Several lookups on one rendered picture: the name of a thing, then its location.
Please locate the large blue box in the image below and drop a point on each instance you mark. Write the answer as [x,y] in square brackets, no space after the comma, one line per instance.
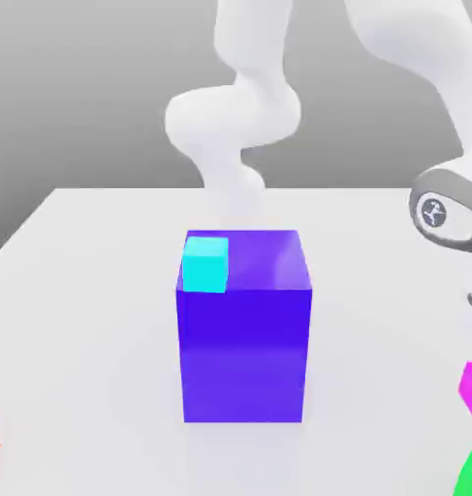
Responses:
[243,348]

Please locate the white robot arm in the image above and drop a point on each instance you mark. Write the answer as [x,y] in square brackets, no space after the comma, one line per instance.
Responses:
[235,116]

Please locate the small cyan cube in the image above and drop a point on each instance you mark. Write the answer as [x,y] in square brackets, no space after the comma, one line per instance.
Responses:
[204,267]

